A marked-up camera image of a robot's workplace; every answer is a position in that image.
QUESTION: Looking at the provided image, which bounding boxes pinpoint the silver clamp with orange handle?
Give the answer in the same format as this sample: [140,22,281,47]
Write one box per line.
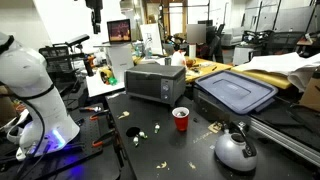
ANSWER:
[78,105,103,114]

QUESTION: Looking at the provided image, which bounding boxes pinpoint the white laptop stand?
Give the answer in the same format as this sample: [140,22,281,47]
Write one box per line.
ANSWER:
[104,42,135,84]

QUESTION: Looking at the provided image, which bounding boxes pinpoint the blue plastic bin lid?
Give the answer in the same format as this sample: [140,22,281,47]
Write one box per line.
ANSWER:
[195,69,279,115]

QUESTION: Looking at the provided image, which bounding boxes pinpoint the aluminium extrusion rail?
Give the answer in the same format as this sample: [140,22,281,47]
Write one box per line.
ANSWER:
[249,116,320,168]

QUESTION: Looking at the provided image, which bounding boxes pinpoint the grey computer monitor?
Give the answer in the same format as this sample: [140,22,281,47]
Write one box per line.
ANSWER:
[186,23,208,45]

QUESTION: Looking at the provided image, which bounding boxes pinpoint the white paper roll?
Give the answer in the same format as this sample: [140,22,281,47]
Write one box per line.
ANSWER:
[188,43,197,59]

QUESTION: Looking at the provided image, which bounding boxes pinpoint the white board with drawing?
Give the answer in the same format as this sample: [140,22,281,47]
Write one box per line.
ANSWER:
[139,23,164,56]

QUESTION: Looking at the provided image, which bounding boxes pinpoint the black clamp with orange tip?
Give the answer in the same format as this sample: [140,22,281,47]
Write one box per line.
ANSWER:
[89,109,111,122]
[91,129,118,149]

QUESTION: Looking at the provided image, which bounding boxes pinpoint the grey kettle with black handle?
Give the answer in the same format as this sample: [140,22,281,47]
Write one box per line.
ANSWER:
[214,121,259,173]

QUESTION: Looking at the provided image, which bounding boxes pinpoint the white side table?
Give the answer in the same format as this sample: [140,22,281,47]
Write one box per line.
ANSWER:
[85,68,126,98]

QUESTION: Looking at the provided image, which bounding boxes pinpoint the grey toaster oven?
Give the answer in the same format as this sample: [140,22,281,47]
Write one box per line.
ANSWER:
[124,63,187,108]

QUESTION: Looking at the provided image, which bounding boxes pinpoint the black wire cart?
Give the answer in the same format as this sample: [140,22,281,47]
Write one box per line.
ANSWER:
[38,44,86,94]

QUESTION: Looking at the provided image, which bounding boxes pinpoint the orange black power drill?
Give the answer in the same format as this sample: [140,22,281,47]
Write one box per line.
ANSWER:
[83,54,98,78]

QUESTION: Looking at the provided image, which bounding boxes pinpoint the white paper sheets pile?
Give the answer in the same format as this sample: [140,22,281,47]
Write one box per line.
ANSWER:
[238,51,320,93]

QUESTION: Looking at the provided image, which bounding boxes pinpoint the yellow foam board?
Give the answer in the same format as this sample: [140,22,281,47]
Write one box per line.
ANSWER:
[230,64,294,90]

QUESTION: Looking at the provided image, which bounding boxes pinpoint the black optical breadboard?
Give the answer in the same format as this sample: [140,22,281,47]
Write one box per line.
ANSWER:
[0,106,121,180]

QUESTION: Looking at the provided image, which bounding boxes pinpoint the large beige tape scrap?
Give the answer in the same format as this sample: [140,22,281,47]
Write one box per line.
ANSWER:
[117,110,131,120]

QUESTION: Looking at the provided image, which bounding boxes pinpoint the brown cardboard box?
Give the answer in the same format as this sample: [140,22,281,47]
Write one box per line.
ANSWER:
[299,71,320,113]

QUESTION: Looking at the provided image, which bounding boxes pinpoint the yellow toy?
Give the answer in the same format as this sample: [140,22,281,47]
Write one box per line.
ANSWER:
[99,66,114,85]

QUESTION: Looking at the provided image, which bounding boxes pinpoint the black storage bin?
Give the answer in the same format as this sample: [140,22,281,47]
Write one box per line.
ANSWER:
[192,84,254,126]

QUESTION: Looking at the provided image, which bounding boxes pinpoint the black mesh office chair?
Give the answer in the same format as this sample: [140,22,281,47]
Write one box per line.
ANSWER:
[266,30,306,56]

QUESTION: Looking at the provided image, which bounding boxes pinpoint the yellow wooden table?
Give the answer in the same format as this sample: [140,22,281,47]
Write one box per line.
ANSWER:
[133,54,234,84]

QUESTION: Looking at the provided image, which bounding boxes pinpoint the red plastic cup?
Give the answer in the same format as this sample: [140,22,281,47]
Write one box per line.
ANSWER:
[171,106,190,132]

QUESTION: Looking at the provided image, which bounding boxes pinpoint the black hanging camera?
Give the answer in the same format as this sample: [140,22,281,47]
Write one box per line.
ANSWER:
[84,0,104,35]

